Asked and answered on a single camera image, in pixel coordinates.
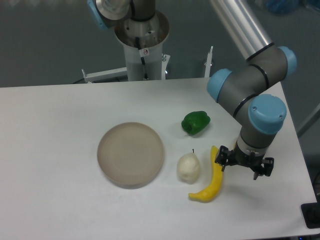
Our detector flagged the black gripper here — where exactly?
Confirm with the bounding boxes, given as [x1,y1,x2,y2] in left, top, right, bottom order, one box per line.
[214,143,275,180]

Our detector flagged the black cable on pedestal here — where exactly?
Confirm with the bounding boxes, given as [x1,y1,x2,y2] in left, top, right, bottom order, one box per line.
[134,36,149,80]

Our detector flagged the beige round plate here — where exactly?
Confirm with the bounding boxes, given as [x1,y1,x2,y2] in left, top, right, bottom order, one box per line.
[97,122,165,189]

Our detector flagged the white upright bracket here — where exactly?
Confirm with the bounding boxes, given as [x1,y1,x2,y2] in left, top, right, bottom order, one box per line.
[204,45,214,78]

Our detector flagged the yellow banana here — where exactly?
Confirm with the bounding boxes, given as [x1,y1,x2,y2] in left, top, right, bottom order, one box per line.
[188,145,223,203]

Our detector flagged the black device at table edge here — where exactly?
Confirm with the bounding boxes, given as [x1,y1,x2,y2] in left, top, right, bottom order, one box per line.
[301,202,320,229]

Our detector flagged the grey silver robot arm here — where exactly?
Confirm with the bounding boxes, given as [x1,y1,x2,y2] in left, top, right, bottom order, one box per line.
[87,0,297,177]

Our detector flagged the white metal frame bracket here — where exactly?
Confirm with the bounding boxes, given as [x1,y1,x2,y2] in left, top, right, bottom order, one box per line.
[81,67,127,83]

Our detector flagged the blue plastic bag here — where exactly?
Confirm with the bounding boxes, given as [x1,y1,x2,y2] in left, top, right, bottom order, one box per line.
[264,0,300,16]

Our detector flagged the green bell pepper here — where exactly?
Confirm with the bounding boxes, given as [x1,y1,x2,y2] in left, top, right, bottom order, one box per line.
[181,111,211,136]

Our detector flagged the orange fruit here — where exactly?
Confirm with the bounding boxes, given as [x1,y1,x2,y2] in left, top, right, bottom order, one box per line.
[232,141,237,149]

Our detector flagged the white pear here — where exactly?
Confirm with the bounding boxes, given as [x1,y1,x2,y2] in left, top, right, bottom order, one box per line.
[176,149,201,185]

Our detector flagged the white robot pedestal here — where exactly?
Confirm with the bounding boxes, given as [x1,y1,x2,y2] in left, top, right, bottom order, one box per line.
[114,10,170,82]

